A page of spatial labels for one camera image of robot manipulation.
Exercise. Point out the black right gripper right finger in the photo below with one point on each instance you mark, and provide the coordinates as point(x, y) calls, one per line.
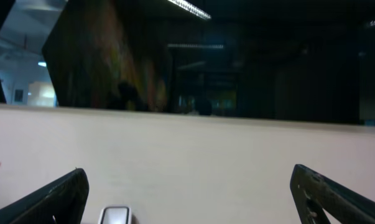
point(316, 195)

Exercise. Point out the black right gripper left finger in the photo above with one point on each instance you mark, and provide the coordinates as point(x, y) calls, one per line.
point(61, 201)

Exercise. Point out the white barcode scanner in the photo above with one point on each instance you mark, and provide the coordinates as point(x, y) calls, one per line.
point(116, 214)

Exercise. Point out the dark glass window pane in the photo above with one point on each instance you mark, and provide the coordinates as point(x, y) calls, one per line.
point(294, 60)

